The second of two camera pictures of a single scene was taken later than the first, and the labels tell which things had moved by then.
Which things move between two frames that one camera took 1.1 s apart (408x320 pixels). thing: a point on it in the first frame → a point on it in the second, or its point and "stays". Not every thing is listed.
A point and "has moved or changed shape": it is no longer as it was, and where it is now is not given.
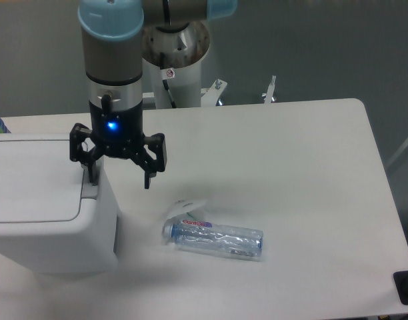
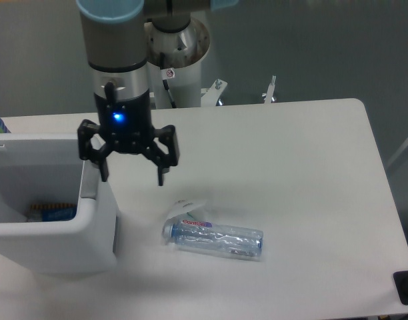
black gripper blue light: [117, 133] → [127, 127]
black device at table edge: [406, 284] stays
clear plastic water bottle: [213, 237] stays
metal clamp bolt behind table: [268, 97] stays
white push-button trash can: [45, 216] has moved or changed shape
